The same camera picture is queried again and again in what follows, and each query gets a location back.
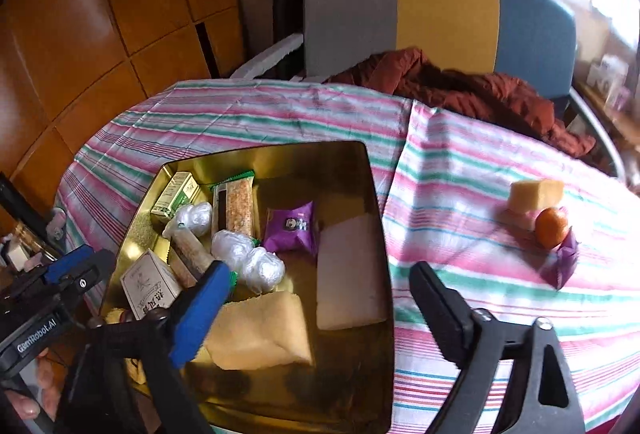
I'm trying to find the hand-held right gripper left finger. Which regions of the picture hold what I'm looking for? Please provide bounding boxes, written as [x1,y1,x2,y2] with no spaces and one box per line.
[52,260,233,434]

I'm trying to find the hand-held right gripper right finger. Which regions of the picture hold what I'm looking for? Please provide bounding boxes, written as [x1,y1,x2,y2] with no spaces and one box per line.
[409,260,586,434]

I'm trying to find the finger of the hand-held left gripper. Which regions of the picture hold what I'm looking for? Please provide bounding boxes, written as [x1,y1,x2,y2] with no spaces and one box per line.
[60,250,117,315]
[42,245,96,285]

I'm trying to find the brown stick snack packet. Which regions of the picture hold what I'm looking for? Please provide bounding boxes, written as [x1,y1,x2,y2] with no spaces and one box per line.
[170,229,216,287]

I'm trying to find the yellow sponge block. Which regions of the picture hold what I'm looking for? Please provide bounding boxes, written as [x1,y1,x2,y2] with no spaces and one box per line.
[192,290,313,371]
[508,179,565,216]

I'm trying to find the pale pink sponge block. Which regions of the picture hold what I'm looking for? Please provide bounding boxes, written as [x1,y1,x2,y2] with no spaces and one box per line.
[316,214,393,331]

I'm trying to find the gold metal tin tray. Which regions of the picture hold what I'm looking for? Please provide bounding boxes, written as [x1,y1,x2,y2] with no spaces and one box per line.
[98,140,396,434]

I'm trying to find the green snack bar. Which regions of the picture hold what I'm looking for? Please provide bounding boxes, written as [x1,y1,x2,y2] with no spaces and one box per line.
[209,170,258,240]

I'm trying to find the purple snack packet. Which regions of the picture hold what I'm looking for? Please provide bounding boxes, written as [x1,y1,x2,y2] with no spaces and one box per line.
[262,201,321,257]
[541,229,581,290]

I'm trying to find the person's left hand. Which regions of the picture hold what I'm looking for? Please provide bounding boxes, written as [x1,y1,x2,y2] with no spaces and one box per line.
[0,346,63,422]

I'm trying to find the white and gold carton box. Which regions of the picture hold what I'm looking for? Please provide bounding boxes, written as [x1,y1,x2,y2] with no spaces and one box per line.
[119,249,183,322]

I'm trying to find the small green medicine box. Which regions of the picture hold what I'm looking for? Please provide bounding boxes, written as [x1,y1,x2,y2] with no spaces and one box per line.
[150,171,201,220]

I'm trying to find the small orange fruit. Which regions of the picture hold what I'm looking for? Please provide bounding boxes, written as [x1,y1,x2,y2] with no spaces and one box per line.
[535,207,571,250]

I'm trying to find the striped pink green tablecloth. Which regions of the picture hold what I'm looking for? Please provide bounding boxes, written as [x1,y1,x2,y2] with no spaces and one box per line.
[52,79,640,434]

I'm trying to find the rust red jacket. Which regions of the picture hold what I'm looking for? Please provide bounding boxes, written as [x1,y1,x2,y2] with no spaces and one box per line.
[322,46,598,160]

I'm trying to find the wooden wardrobe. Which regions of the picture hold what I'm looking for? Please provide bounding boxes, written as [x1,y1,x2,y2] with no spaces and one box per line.
[0,0,246,220]

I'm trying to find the white appliance box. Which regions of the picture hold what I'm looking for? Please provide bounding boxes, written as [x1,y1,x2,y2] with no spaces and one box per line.
[587,54,628,90]

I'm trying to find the grey yellow blue sofa chair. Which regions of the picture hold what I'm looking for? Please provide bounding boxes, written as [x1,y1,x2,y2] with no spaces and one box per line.
[230,0,626,180]

